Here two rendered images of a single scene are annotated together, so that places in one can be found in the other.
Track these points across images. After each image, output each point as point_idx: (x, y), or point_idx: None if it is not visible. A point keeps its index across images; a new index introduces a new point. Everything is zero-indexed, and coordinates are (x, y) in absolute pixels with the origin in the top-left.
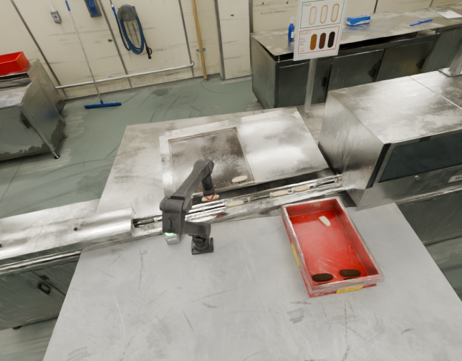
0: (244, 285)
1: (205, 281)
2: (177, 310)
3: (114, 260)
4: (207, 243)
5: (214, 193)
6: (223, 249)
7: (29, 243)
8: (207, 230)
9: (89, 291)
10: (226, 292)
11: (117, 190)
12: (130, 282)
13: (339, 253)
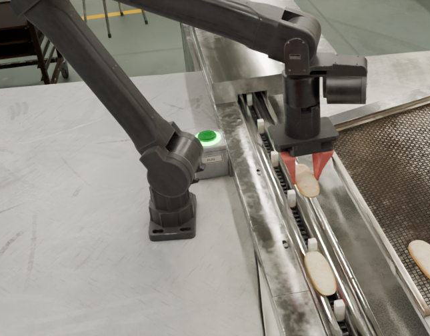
0: (26, 307)
1: (73, 231)
2: (27, 197)
3: (174, 105)
4: (161, 211)
5: (276, 147)
6: (153, 259)
7: None
8: (154, 163)
9: None
10: (25, 271)
11: (369, 71)
12: (117, 131)
13: None
